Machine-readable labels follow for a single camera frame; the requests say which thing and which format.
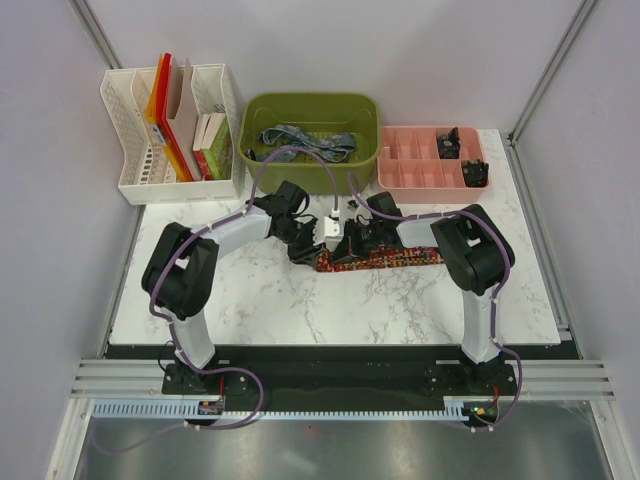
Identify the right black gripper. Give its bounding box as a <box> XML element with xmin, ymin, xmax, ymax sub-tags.
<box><xmin>330</xmin><ymin>219</ymin><xmax>383</xmax><ymax>265</ymax></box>

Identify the red patterned tie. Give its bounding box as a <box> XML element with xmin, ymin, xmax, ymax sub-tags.
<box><xmin>314</xmin><ymin>247</ymin><xmax>444</xmax><ymax>273</ymax></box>

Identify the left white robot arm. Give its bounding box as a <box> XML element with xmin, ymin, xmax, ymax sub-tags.
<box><xmin>141</xmin><ymin>181</ymin><xmax>321</xmax><ymax>393</ymax></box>

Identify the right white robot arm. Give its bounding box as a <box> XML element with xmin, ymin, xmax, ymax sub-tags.
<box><xmin>329</xmin><ymin>193</ymin><xmax>515</xmax><ymax>394</ymax></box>

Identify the pink divided organizer tray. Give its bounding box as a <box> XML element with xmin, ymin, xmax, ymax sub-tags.
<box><xmin>377</xmin><ymin>126</ymin><xmax>491</xmax><ymax>204</ymax></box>

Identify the blue patterned tie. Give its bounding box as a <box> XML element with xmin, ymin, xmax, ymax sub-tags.
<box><xmin>243</xmin><ymin>124</ymin><xmax>357</xmax><ymax>163</ymax></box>

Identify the green treehouse book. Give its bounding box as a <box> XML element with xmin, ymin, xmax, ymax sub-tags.
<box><xmin>212</xmin><ymin>114</ymin><xmax>233</xmax><ymax>180</ymax></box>

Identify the olive green plastic bin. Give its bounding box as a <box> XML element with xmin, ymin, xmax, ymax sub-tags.
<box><xmin>237</xmin><ymin>92</ymin><xmax>381</xmax><ymax>195</ymax></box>

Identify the rolled dark tie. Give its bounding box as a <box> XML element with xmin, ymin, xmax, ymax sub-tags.
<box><xmin>436</xmin><ymin>127</ymin><xmax>461</xmax><ymax>159</ymax></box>
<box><xmin>461</xmin><ymin>159</ymin><xmax>489</xmax><ymax>188</ymax></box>

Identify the red white book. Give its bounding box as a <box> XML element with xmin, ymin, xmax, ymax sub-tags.
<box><xmin>192</xmin><ymin>113</ymin><xmax>226</xmax><ymax>181</ymax></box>

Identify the beige folder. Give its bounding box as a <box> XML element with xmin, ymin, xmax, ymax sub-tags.
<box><xmin>167</xmin><ymin>58</ymin><xmax>202</xmax><ymax>181</ymax></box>

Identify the white plastic file rack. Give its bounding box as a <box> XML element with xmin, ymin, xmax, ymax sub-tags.
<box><xmin>100</xmin><ymin>64</ymin><xmax>245</xmax><ymax>206</ymax></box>

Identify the orange red folder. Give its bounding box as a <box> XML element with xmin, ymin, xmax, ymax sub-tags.
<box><xmin>144</xmin><ymin>52</ymin><xmax>193</xmax><ymax>182</ymax></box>

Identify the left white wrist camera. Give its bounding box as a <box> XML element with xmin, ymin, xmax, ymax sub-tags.
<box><xmin>314</xmin><ymin>216</ymin><xmax>344</xmax><ymax>248</ymax></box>

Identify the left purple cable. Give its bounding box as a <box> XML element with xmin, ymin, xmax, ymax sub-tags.
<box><xmin>147</xmin><ymin>146</ymin><xmax>341</xmax><ymax>374</ymax></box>

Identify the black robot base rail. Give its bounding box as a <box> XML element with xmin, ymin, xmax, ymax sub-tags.
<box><xmin>162</xmin><ymin>346</ymin><xmax>517</xmax><ymax>412</ymax></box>

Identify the white slotted cable duct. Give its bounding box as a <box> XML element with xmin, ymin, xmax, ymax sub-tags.
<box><xmin>92</xmin><ymin>399</ymin><xmax>478</xmax><ymax>422</ymax></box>

